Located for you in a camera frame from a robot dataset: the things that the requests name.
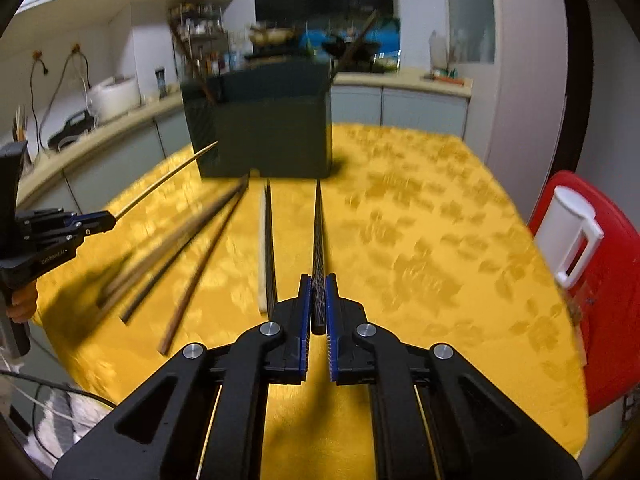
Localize white rice cooker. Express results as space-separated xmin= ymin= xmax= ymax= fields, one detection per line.
xmin=86 ymin=75 xmax=142 ymax=125

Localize pale green lower cabinets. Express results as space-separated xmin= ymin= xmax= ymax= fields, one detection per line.
xmin=20 ymin=85 xmax=471 ymax=221

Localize dark green utensil box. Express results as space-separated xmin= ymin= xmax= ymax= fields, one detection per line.
xmin=180 ymin=57 xmax=335 ymax=181

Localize pale wooden chopstick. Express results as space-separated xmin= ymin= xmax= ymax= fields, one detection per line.
xmin=257 ymin=185 xmax=269 ymax=315

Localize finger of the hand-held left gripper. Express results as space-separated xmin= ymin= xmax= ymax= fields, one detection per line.
xmin=30 ymin=223 xmax=114 ymax=249
xmin=30 ymin=209 xmax=115 ymax=226

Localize dark brown chopstick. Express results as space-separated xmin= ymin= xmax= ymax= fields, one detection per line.
xmin=96 ymin=176 xmax=246 ymax=307
xmin=102 ymin=180 xmax=249 ymax=313

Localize striped grey cloth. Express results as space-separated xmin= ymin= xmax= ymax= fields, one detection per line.
xmin=27 ymin=389 xmax=119 ymax=467

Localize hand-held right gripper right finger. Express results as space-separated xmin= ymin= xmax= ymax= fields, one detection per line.
xmin=324 ymin=274 xmax=583 ymax=480

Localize dark patterned chopstick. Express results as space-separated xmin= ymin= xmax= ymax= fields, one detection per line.
xmin=310 ymin=179 xmax=328 ymax=337

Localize thin black chopstick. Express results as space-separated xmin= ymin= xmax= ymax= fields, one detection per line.
xmin=265 ymin=179 xmax=279 ymax=320

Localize red plastic stool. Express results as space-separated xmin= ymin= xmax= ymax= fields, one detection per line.
xmin=529 ymin=170 xmax=640 ymax=417

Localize clear plastic jar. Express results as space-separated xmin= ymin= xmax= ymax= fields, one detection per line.
xmin=429 ymin=30 xmax=447 ymax=80

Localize metal spice rack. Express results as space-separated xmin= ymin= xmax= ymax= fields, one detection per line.
xmin=169 ymin=2 xmax=227 ymax=83

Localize beige kitchen countertop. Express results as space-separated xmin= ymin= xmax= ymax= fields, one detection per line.
xmin=15 ymin=62 xmax=473 ymax=201

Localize black floor cable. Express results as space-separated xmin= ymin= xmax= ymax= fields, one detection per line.
xmin=0 ymin=367 xmax=119 ymax=457

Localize white plastic pitcher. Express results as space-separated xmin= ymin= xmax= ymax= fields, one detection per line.
xmin=537 ymin=185 xmax=604 ymax=290

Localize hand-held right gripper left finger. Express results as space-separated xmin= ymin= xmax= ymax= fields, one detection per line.
xmin=52 ymin=274 xmax=312 ymax=480

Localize dark door frame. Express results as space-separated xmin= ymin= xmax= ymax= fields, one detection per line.
xmin=559 ymin=0 xmax=604 ymax=172

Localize brown wooden chopstick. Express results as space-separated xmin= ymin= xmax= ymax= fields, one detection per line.
xmin=171 ymin=7 xmax=217 ymax=103
xmin=337 ymin=27 xmax=373 ymax=72
xmin=330 ymin=9 xmax=379 ymax=81
xmin=157 ymin=187 xmax=247 ymax=355

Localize light bamboo chopstick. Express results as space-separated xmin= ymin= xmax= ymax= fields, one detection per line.
xmin=112 ymin=141 xmax=220 ymax=222

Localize frosted glass partition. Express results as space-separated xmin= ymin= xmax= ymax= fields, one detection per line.
xmin=444 ymin=0 xmax=497 ymax=65

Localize brass pot with lid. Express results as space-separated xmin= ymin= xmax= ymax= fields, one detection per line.
xmin=248 ymin=22 xmax=302 ymax=47

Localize black wok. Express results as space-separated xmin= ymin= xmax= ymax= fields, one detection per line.
xmin=320 ymin=35 xmax=383 ymax=61

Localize person's left hand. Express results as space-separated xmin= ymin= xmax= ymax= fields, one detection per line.
xmin=7 ymin=284 xmax=40 ymax=324

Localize yellow patterned tablecloth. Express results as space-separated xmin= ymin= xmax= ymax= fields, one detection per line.
xmin=30 ymin=122 xmax=588 ymax=480

